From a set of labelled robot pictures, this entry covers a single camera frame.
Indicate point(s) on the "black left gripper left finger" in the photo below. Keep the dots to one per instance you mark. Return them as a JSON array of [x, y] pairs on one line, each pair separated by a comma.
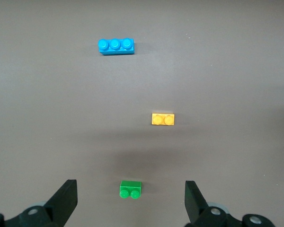
[[61, 203]]

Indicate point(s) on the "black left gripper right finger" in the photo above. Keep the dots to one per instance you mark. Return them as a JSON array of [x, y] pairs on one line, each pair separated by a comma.
[[196, 205]]

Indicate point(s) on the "yellow two-stud block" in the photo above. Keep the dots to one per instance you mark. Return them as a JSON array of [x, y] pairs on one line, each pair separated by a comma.
[[162, 119]]

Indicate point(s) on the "green two-stud block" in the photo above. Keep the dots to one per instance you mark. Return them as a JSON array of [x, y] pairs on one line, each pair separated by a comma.
[[130, 185]]

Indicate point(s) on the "blue three-stud block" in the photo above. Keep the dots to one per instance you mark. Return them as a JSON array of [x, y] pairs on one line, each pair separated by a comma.
[[114, 46]]

